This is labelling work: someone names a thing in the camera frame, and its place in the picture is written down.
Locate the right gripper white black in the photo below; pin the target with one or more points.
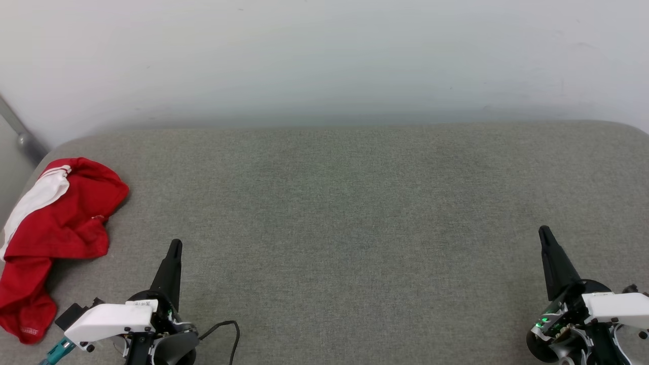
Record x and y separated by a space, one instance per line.
618 306

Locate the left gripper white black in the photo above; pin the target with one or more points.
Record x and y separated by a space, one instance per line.
111 319

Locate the red white garment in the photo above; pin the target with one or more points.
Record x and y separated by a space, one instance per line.
66 223

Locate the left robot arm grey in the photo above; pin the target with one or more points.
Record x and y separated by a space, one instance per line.
175 347

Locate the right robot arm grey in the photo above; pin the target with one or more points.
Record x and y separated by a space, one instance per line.
563 350

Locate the grey metal pole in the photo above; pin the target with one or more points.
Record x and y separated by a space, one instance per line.
23 138

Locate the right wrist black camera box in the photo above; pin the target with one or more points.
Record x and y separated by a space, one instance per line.
631 289

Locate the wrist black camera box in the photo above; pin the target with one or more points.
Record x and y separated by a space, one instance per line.
631 289
71 315

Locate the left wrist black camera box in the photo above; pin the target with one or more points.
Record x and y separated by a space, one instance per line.
71 315

